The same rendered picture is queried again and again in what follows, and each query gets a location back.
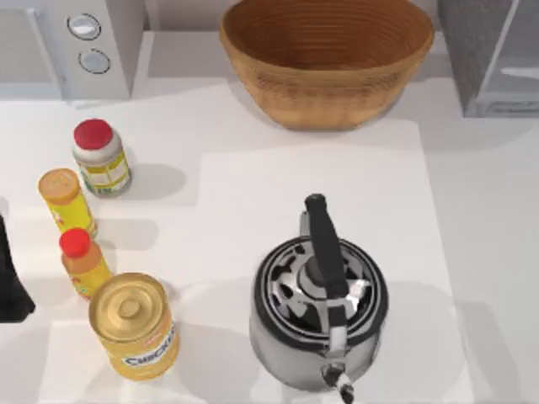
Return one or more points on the brown woven basket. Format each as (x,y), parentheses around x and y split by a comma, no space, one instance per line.
(326,63)

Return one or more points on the red-lidded white jar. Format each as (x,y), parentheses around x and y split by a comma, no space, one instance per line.
(101,162)

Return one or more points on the yellow can with gold lid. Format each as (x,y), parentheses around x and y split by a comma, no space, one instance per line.
(135,322)

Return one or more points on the orange bottle with red cap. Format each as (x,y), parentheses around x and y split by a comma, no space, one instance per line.
(84,265)

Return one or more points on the yellow bottle with orange cap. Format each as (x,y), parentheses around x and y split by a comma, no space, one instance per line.
(67,202)

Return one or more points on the microwave knob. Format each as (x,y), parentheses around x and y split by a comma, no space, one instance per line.
(83,26)
(94,61)

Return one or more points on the pale microwave oven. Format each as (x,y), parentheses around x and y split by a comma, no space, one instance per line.
(63,46)

